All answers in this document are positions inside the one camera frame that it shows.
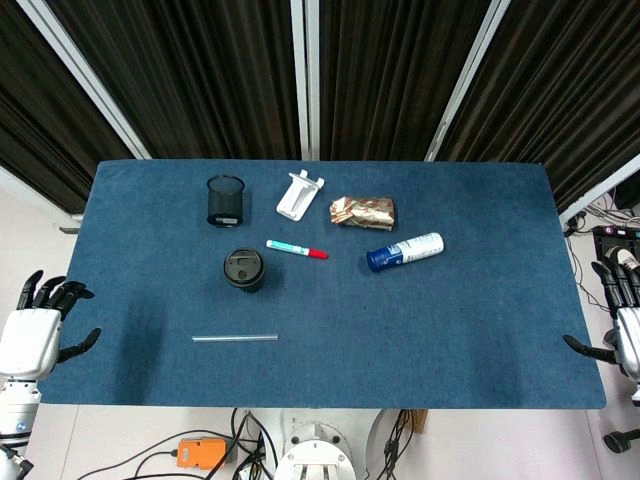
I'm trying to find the right black-white robot hand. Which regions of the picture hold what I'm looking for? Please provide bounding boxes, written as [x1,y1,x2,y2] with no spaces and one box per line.
[562,259,640,386]

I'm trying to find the left black-white robot hand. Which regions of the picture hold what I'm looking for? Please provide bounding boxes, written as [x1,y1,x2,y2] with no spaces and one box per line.
[0,270,102,380]

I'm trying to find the transparent plastic straw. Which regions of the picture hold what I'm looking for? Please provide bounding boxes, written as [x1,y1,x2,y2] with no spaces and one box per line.
[192,333,279,343]

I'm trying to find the black lidded coffee cup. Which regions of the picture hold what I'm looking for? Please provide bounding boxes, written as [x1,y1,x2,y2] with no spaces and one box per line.
[222,248,266,294]

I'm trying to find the black equipment box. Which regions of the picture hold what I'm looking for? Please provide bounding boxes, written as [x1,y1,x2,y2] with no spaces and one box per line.
[591,224,640,275]

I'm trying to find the black chair base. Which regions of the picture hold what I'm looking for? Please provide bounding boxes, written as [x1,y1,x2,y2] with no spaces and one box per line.
[603,428,640,454]

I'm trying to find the orange electronic box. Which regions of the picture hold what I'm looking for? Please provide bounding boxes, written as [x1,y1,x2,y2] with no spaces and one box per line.
[177,437,227,472]

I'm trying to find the blue felt table cloth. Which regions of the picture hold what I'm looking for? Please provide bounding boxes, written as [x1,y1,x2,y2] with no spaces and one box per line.
[38,159,608,410]

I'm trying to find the white spray can blue cap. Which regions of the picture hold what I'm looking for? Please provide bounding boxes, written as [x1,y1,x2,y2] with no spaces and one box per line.
[366,232,445,274]

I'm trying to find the black mesh pen holder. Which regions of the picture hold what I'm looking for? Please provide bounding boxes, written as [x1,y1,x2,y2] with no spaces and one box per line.
[206,173,246,230]

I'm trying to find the dark pleated curtain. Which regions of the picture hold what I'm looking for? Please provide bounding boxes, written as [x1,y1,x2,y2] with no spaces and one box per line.
[0,0,132,215]
[47,0,303,161]
[317,0,494,162]
[440,0,640,214]

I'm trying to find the white marker with red cap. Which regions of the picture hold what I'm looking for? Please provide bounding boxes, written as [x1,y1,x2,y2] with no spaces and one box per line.
[265,239,330,261]

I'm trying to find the gold foil snack package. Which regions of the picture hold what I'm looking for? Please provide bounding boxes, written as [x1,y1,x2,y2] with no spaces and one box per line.
[329,195,399,232]

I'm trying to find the white folding phone stand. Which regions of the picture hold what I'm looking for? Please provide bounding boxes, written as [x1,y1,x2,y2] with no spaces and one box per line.
[276,170,327,221]

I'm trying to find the white robot torso base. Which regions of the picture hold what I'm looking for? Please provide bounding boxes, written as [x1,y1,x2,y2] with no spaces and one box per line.
[273,408,401,480]

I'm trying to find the tangled floor cables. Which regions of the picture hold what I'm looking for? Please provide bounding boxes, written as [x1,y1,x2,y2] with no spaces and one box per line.
[563,192,640,237]

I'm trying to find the white frame post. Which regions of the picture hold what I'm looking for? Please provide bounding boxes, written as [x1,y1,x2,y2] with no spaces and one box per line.
[558,153,640,226]
[291,0,321,161]
[424,0,512,162]
[17,0,152,160]

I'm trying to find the black cable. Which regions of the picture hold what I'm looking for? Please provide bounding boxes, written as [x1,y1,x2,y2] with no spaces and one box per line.
[228,408,276,480]
[74,428,236,480]
[383,408,417,472]

